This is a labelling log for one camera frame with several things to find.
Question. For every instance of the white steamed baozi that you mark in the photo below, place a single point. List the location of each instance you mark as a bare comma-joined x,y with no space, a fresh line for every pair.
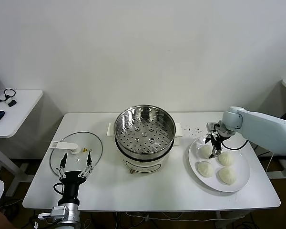
205,152
227,176
205,169
227,159

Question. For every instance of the small black device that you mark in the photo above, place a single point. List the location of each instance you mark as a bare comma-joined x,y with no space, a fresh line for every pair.
12,103

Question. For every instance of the white round plate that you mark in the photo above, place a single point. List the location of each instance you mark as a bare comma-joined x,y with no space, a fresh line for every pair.
238,188

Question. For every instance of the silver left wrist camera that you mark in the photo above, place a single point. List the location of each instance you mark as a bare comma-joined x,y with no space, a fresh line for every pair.
58,212

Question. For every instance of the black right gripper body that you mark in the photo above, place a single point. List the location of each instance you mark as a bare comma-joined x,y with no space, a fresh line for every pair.
217,139

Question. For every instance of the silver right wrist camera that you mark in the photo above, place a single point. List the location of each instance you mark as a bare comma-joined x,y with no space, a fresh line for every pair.
211,126

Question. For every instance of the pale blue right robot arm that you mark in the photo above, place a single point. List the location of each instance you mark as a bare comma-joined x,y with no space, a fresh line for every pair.
264,128

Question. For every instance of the perforated steel steamer basket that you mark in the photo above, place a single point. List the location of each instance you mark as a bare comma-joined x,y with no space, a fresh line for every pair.
163,143

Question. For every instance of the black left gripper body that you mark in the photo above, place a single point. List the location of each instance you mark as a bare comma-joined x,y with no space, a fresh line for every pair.
70,183

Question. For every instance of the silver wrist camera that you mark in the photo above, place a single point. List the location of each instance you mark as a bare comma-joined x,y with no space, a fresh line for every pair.
211,126
58,212

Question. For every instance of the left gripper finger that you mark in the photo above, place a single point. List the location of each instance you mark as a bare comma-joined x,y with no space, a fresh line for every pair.
62,169
87,168

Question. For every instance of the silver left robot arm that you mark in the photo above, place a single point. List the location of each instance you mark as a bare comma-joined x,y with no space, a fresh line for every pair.
69,217

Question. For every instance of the white electric cooker pot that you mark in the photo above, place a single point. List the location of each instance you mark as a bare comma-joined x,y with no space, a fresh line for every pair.
143,165

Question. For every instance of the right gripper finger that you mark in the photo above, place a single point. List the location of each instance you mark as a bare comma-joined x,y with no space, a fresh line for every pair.
216,152
207,139

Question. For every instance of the white side table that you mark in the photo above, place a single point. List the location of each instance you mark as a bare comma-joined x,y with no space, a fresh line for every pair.
26,102

